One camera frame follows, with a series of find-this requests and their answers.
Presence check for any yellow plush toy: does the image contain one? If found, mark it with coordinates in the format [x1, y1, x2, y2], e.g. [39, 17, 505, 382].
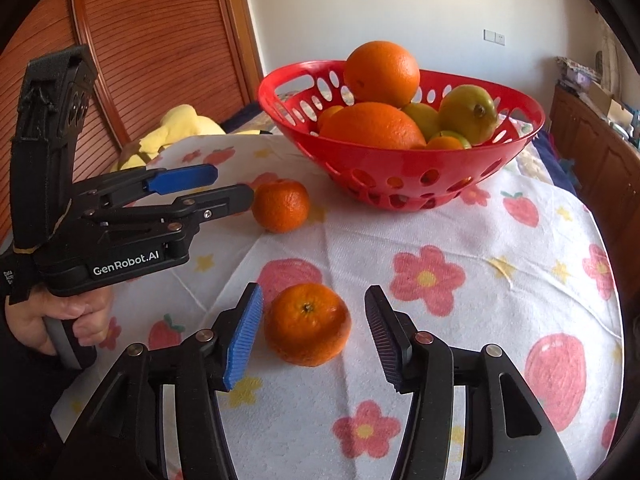
[110, 104, 273, 173]

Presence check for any green pear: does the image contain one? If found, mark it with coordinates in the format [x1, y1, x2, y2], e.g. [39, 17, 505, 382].
[438, 84, 499, 145]

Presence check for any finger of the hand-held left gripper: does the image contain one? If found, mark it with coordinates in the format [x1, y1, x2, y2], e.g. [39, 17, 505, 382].
[70, 164, 219, 221]
[85, 184, 255, 246]

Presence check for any wooden cabinet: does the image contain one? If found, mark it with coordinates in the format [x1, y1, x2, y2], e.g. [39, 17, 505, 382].
[549, 84, 640, 241]

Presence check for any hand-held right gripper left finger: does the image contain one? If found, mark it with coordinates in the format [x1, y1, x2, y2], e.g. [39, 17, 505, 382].
[65, 282, 264, 480]

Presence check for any wooden slatted wardrobe door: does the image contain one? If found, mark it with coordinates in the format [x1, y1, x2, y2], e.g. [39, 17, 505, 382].
[0, 0, 263, 246]

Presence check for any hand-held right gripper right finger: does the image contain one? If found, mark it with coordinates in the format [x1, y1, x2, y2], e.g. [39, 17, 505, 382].
[364, 285, 581, 480]

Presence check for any floral storage box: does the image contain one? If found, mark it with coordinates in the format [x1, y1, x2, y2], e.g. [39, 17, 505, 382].
[556, 56, 601, 87]

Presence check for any bumpy mandarin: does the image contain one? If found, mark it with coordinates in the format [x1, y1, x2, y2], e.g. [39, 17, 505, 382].
[263, 282, 352, 367]
[251, 178, 311, 234]

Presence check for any cardboard box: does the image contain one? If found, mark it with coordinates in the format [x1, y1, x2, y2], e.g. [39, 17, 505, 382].
[587, 80, 633, 122]

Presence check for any person's left forearm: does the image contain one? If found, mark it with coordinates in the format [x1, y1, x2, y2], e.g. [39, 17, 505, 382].
[0, 320, 96, 461]

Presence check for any red plastic basket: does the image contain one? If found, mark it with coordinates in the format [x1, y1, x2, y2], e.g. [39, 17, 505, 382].
[257, 60, 546, 210]

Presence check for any large orange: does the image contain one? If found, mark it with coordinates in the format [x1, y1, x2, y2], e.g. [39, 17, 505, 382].
[344, 40, 421, 109]
[319, 101, 427, 150]

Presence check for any strawberry printed blanket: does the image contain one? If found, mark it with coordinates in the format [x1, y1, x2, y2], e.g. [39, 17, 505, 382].
[50, 132, 626, 480]

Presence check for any person's left hand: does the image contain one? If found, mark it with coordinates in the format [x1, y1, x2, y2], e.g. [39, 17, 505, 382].
[5, 287, 113, 356]

